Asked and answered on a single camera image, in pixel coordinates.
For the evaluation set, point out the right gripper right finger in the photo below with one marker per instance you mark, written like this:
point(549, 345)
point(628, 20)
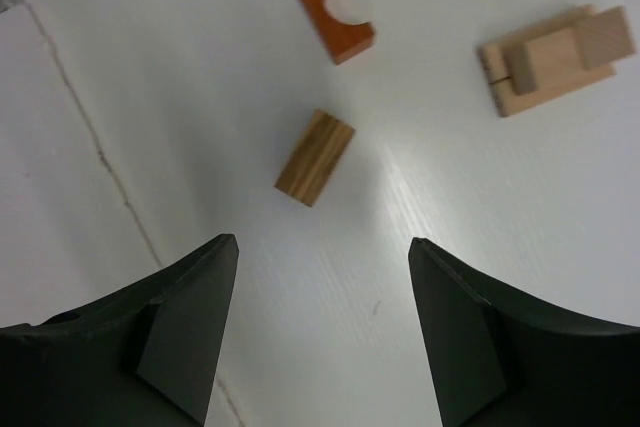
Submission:
point(499, 356)

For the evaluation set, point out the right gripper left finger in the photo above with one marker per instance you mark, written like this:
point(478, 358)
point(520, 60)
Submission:
point(145, 355)

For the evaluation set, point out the dark striped wood block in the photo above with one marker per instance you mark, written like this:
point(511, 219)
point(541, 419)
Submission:
point(314, 158)

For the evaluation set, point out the light long wood block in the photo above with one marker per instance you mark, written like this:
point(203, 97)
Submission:
point(491, 54)
point(508, 103)

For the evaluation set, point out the small light wood cube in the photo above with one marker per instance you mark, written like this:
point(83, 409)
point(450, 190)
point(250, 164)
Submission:
point(605, 38)

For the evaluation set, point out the red-brown notched block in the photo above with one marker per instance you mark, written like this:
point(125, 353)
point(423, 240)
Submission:
point(342, 40)

